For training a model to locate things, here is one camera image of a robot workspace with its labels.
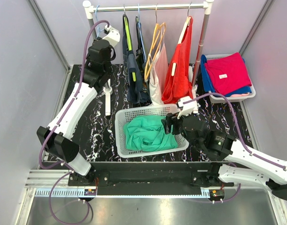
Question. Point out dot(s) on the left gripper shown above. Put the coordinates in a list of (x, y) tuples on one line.
[(105, 47)]

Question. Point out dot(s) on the green tank top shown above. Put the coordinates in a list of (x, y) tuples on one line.
[(147, 133)]

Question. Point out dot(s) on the blue grey tank top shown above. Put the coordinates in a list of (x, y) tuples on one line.
[(131, 70)]

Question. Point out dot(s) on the lime green hanger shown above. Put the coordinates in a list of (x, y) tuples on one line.
[(127, 31)]

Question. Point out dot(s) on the light blue wire hanger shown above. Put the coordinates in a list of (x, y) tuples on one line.
[(99, 30)]

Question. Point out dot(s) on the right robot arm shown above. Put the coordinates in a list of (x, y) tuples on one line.
[(258, 168)]

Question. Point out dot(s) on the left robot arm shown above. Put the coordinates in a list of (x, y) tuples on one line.
[(56, 137)]

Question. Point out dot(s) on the red tank top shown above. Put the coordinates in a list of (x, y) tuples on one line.
[(179, 86)]

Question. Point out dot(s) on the olive printed tank top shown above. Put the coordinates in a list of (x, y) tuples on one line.
[(144, 85)]

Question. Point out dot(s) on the white wooden hanger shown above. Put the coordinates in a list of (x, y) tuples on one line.
[(186, 32)]

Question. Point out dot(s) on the pink tank top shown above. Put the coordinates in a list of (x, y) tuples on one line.
[(158, 76)]

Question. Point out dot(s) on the yellow hanger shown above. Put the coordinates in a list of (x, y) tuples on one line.
[(158, 36)]

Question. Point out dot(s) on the blue folded shirt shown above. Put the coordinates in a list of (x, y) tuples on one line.
[(208, 77)]

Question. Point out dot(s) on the white laundry basket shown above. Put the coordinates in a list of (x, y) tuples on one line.
[(124, 116)]

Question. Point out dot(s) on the magenta folded shirt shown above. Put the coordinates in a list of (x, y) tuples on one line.
[(228, 72)]

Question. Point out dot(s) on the grey basket with clothes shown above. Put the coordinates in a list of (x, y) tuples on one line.
[(234, 96)]

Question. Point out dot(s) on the black marble mat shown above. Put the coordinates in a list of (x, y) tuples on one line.
[(95, 133)]

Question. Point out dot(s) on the clothes rack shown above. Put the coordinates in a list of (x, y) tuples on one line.
[(206, 5)]

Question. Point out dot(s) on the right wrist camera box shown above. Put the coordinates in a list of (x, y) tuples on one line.
[(187, 106)]

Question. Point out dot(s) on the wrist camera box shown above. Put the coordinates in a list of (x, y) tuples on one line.
[(187, 106), (112, 35)]

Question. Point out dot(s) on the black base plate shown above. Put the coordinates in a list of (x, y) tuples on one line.
[(157, 179)]

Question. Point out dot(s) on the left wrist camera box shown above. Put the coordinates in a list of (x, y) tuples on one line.
[(112, 35)]

